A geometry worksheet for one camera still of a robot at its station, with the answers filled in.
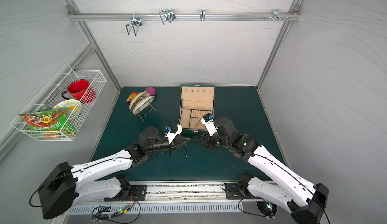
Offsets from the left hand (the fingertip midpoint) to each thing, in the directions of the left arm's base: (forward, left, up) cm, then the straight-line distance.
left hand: (189, 141), depth 70 cm
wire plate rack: (+30, +33, -18) cm, 48 cm away
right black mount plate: (-17, -23, -19) cm, 34 cm away
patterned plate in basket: (+9, +54, +12) cm, 56 cm away
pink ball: (+48, +33, -15) cm, 60 cm away
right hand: (+3, -5, +1) cm, 6 cm away
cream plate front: (+23, +31, -4) cm, 39 cm away
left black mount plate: (-20, +27, -12) cm, 35 cm away
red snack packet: (+45, +47, -18) cm, 68 cm away
